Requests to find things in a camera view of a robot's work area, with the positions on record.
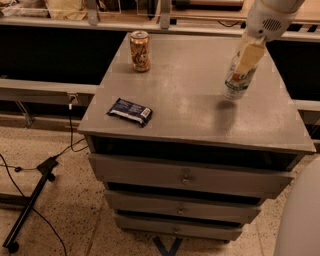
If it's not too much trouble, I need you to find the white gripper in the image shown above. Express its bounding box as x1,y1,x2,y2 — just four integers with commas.
235,0,305,75

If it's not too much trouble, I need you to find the white green 7up can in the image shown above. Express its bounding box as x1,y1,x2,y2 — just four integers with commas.
223,55,257,100

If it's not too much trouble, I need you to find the orange brown soda can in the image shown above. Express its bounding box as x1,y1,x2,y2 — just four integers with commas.
130,30,151,72

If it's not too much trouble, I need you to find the grey drawer cabinet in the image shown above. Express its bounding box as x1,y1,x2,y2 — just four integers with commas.
79,35,315,241

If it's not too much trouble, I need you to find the dark blue snack packet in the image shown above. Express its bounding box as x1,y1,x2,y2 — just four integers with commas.
107,98,153,127

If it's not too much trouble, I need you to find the blue tape floor marker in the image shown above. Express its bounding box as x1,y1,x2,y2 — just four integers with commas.
152,236,184,256

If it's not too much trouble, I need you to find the black stand leg with wheels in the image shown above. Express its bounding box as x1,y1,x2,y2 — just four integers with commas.
0,157,58,253

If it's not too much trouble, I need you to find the grey metal shelf rail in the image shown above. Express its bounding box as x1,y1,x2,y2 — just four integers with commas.
0,79,97,106

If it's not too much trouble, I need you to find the black cable on floor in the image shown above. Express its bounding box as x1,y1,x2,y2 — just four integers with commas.
0,96,89,256

